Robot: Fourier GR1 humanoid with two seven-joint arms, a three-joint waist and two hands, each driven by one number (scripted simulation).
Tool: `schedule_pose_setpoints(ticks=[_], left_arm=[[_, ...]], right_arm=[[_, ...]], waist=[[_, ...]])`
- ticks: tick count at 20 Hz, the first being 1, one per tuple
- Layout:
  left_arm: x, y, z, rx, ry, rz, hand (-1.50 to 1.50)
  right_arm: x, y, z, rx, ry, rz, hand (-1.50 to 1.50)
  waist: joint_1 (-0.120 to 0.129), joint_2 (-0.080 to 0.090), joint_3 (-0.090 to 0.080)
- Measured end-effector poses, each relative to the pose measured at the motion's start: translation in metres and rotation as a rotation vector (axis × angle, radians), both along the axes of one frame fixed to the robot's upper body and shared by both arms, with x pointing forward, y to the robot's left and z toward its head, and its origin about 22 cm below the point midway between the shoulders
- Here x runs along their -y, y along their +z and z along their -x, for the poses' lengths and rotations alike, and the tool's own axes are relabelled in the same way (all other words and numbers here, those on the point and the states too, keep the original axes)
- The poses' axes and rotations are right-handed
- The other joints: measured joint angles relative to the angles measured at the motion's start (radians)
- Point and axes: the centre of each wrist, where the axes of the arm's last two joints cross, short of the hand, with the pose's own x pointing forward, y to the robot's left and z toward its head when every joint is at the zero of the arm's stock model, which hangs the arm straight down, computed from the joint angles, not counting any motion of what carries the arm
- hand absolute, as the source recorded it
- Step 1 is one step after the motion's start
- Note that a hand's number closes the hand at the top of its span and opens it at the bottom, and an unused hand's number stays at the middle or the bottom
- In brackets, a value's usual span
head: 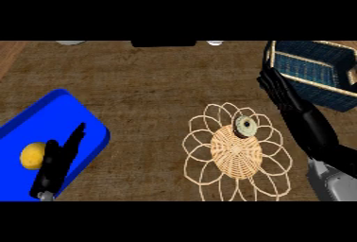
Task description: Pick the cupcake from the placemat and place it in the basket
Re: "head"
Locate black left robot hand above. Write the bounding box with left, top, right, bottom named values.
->
left=28, top=122, right=88, bottom=200

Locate tan wicker flower placemat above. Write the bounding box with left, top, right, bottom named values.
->
left=181, top=102, right=293, bottom=202

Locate blue cutting board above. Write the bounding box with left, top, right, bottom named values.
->
left=0, top=88, right=112, bottom=202

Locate pale grey round object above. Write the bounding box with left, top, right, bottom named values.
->
left=54, top=40, right=88, bottom=46

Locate yellow lemon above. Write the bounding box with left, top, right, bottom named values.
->
left=19, top=141, right=47, bottom=171

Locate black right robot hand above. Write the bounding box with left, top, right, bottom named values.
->
left=255, top=66, right=357, bottom=178

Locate dark blue wicker basket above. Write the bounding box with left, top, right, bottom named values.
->
left=262, top=40, right=357, bottom=113

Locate pale green frosted cupcake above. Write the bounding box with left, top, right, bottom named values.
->
left=230, top=114, right=260, bottom=140

